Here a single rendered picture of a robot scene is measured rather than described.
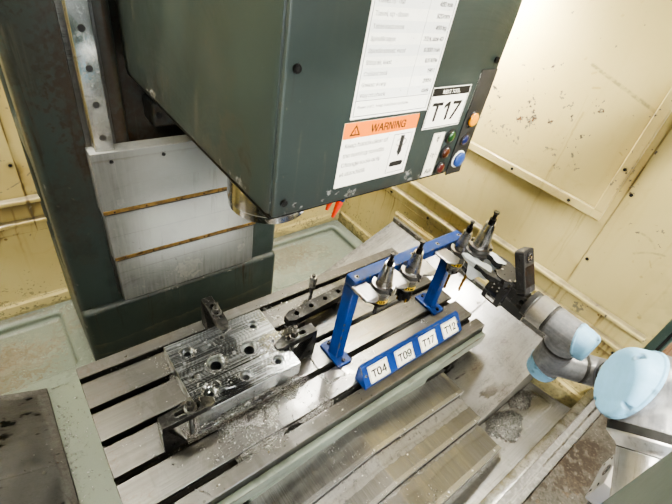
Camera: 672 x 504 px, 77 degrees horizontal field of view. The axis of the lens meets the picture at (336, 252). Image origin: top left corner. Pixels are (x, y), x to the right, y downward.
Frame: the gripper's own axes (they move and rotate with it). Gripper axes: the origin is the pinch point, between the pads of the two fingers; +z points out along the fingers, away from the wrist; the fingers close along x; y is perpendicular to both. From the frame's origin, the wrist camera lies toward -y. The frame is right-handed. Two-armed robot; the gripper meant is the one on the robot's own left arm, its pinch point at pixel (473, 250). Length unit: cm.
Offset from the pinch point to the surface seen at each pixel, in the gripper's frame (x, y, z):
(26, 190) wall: -88, 24, 104
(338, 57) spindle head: -56, -49, 2
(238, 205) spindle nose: -59, -17, 20
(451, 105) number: -30, -41, 2
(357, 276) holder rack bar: -26.7, 10.3, 13.9
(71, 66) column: -75, -26, 69
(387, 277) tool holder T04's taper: -23.1, 6.5, 7.4
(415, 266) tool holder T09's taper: -12.2, 7.0, 7.4
